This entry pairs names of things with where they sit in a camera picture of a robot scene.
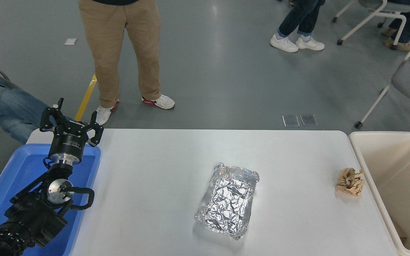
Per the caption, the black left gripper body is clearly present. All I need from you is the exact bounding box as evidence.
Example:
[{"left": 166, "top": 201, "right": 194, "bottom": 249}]
[{"left": 48, "top": 122, "right": 89, "bottom": 158}]

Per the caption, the seated person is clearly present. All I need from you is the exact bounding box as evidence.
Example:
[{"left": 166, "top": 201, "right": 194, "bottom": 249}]
[
  {"left": 0, "top": 75, "right": 75, "bottom": 145},
  {"left": 382, "top": 0, "right": 410, "bottom": 53}
]

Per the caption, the blue plastic tray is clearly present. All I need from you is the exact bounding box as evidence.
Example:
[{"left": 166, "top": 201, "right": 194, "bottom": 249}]
[{"left": 0, "top": 143, "right": 101, "bottom": 256}]

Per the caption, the standing person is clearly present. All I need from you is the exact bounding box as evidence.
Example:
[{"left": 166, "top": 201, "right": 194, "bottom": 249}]
[{"left": 78, "top": 0, "right": 175, "bottom": 126}]

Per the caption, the crumpled foil tray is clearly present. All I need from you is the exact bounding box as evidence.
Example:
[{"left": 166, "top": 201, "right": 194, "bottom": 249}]
[{"left": 194, "top": 162, "right": 260, "bottom": 241}]

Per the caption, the metal floor plate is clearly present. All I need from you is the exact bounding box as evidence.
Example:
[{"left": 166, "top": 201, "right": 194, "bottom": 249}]
[
  {"left": 300, "top": 114, "right": 318, "bottom": 126},
  {"left": 282, "top": 114, "right": 300, "bottom": 127}
]

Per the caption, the crumpled tan paper ball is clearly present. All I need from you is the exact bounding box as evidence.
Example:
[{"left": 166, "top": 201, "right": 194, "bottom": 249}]
[{"left": 335, "top": 167, "right": 365, "bottom": 196}]

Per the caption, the white rolling chair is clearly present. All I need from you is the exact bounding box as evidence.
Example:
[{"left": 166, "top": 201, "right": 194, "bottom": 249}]
[{"left": 332, "top": 0, "right": 410, "bottom": 52}]

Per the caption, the large pale bin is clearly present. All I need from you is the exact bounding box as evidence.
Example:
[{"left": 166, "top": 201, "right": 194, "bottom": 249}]
[{"left": 348, "top": 131, "right": 410, "bottom": 256}]

